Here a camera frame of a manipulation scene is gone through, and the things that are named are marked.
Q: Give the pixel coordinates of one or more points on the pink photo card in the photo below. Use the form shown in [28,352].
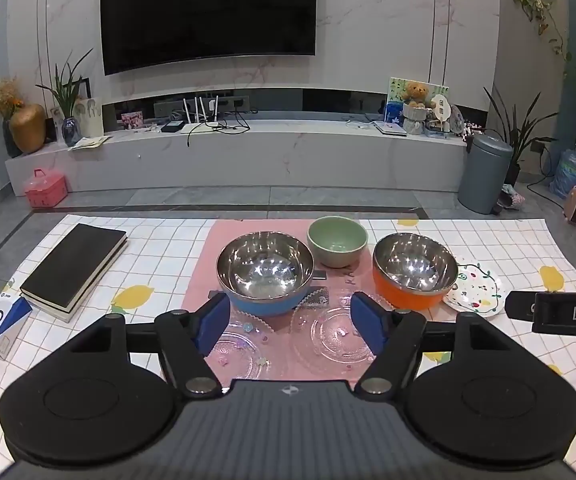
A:
[131,120]

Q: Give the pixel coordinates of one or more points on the green ceramic bowl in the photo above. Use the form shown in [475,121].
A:
[337,240]

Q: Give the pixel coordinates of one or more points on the elephant picture card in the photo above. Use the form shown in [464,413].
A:
[88,117]

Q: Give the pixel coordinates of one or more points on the pink placemat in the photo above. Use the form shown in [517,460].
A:
[203,280]

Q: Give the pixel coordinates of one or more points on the black wall television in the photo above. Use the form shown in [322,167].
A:
[208,7]

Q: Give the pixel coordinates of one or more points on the grey trash bin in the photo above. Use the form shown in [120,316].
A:
[483,175]

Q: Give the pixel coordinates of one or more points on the floral bag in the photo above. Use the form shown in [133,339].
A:
[512,197]

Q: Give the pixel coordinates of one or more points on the black book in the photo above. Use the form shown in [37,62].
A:
[75,267]

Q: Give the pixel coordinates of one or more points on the white woven basket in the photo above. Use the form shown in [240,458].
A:
[414,119]

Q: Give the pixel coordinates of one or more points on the white round fan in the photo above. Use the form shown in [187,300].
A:
[441,107]

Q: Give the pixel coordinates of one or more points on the clear glass plate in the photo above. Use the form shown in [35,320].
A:
[240,347]
[328,337]

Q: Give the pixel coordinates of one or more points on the hanging vine plant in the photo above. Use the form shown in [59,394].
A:
[543,15]

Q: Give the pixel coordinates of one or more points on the white router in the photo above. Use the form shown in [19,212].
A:
[200,122]

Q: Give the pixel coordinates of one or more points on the blue water bottle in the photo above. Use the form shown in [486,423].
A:
[568,170]

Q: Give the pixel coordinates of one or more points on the pink heater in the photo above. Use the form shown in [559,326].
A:
[575,206]

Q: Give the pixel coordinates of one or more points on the potted long leaf plant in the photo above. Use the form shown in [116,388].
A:
[518,130]

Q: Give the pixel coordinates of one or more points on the white tablet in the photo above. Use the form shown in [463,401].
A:
[390,129]

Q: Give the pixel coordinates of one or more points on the brown teddy bear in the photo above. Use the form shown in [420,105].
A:
[414,94]

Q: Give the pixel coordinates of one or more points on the teddy bear with picture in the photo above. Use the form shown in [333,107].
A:
[435,90]

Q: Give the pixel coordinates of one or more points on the orange steel bowl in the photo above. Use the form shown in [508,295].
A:
[413,270]

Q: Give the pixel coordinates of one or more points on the blue steel bowl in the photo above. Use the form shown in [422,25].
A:
[263,270]

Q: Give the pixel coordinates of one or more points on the blue glass vase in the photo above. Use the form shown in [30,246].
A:
[72,131]

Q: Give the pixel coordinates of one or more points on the loose papers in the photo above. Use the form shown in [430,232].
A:
[88,142]

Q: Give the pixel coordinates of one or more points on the dark vase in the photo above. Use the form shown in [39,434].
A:
[10,140]

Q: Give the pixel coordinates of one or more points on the small black box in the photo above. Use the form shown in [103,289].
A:
[172,126]

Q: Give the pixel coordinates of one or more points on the gold vase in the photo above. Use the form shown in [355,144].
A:
[28,127]

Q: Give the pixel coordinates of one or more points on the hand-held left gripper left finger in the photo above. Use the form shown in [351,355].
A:
[215,322]

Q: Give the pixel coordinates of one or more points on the blue floral box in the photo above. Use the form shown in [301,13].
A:
[394,111]

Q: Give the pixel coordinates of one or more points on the dried yellow flowers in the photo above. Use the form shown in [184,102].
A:
[4,97]

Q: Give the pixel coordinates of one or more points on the green leafy plant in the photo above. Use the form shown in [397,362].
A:
[68,85]

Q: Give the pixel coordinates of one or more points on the painted white plate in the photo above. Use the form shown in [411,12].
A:
[478,292]

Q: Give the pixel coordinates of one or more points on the pink plastic basket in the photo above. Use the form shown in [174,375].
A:
[45,191]

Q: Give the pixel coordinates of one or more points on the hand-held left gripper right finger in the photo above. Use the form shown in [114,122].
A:
[368,327]

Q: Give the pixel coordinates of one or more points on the decorated display plate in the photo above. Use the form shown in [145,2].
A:
[456,119]

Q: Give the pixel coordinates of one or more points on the white and blue box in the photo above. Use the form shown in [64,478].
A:
[0,325]

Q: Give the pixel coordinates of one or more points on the white marble tv console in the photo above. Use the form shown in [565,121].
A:
[278,155]

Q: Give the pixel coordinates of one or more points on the small black picture frame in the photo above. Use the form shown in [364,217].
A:
[84,87]

